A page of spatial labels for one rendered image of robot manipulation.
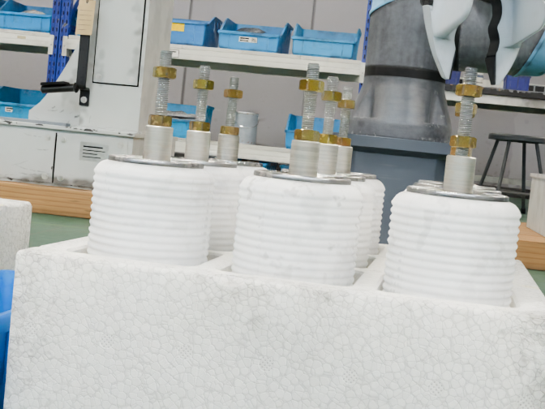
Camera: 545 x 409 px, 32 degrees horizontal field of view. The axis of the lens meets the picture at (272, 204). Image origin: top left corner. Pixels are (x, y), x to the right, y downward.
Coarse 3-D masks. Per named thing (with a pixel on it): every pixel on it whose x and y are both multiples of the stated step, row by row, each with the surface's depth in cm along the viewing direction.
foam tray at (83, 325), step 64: (64, 256) 69; (384, 256) 90; (64, 320) 69; (128, 320) 68; (192, 320) 67; (256, 320) 66; (320, 320) 66; (384, 320) 65; (448, 320) 64; (512, 320) 63; (64, 384) 69; (128, 384) 68; (192, 384) 68; (256, 384) 67; (320, 384) 66; (384, 384) 65; (448, 384) 64; (512, 384) 63
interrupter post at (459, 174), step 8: (448, 160) 70; (456, 160) 70; (464, 160) 70; (472, 160) 70; (448, 168) 70; (456, 168) 70; (464, 168) 70; (472, 168) 70; (448, 176) 70; (456, 176) 70; (464, 176) 70; (472, 176) 70; (448, 184) 70; (456, 184) 70; (464, 184) 70; (472, 184) 70; (464, 192) 70; (472, 192) 71
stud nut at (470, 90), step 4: (460, 84) 70; (464, 84) 70; (468, 84) 70; (472, 84) 70; (456, 88) 71; (460, 88) 70; (464, 88) 70; (468, 88) 70; (472, 88) 70; (476, 88) 70; (480, 88) 70; (456, 92) 71; (460, 92) 70; (464, 92) 70; (468, 92) 70; (472, 92) 70; (476, 92) 70; (480, 92) 70; (460, 96) 71; (472, 96) 70; (476, 96) 70; (480, 96) 70
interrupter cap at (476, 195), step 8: (416, 192) 69; (424, 192) 68; (432, 192) 68; (440, 192) 68; (448, 192) 67; (456, 192) 67; (480, 192) 74; (488, 200) 68; (496, 200) 68; (504, 200) 69
